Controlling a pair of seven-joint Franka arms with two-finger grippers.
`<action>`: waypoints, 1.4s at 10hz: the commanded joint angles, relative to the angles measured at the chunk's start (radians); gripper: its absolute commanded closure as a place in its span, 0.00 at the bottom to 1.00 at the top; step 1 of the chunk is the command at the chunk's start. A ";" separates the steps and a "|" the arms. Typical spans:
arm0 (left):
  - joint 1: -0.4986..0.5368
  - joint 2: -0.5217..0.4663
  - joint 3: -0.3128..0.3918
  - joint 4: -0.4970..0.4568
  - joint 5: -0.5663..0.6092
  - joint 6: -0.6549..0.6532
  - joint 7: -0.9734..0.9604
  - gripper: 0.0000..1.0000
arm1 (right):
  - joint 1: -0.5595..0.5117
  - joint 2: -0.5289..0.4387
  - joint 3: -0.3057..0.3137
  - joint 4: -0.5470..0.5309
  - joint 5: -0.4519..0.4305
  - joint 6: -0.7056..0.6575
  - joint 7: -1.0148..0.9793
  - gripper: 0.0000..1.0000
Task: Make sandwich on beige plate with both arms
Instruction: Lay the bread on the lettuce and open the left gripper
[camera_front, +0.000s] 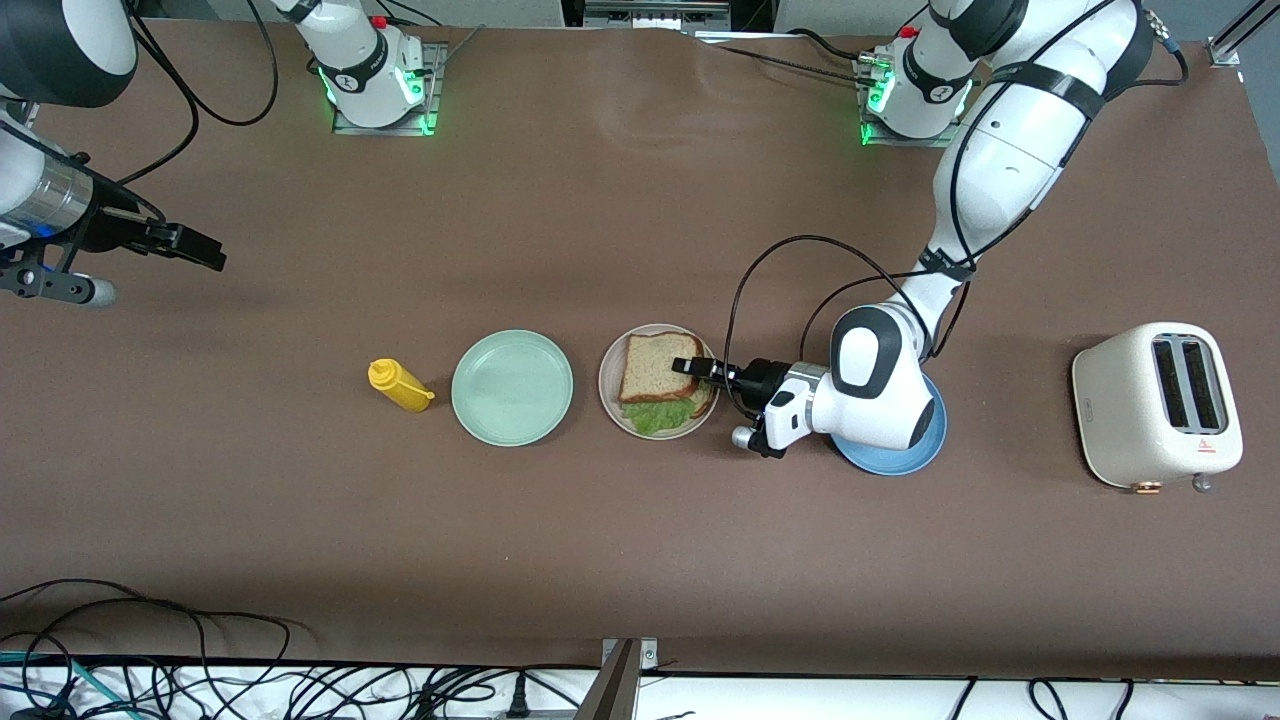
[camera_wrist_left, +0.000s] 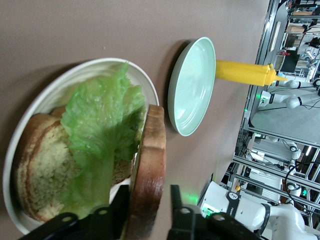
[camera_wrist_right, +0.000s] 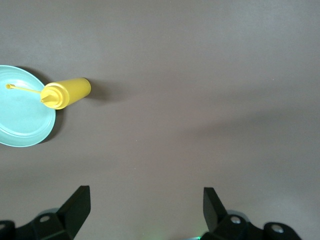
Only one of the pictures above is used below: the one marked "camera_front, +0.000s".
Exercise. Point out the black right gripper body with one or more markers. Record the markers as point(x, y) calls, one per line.
point(108, 227)

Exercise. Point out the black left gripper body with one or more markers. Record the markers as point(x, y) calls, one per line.
point(762, 380)

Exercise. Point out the green lettuce leaf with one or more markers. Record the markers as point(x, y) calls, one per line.
point(660, 418)

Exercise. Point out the yellow mustard squeeze bottle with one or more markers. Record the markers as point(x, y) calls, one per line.
point(400, 385)

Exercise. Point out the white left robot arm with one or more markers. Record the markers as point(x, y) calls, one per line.
point(1010, 150)

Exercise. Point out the beige plate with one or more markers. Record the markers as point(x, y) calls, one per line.
point(608, 385)

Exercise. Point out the blue plate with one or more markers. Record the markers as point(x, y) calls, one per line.
point(905, 463)

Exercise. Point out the green plate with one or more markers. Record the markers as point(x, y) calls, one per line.
point(512, 388)

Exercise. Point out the grey metal fixture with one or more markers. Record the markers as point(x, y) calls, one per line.
point(655, 15)

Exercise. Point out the cream white toaster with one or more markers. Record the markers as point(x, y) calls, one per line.
point(1120, 420)

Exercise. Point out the black power plug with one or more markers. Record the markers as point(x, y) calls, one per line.
point(517, 700)

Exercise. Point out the aluminium profile bar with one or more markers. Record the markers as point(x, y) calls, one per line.
point(1222, 50)

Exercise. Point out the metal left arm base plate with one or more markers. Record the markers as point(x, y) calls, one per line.
point(900, 143)

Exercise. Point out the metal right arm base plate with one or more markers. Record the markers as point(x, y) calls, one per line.
point(436, 100)

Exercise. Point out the grey metal bracket post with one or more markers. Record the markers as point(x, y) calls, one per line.
point(612, 690)

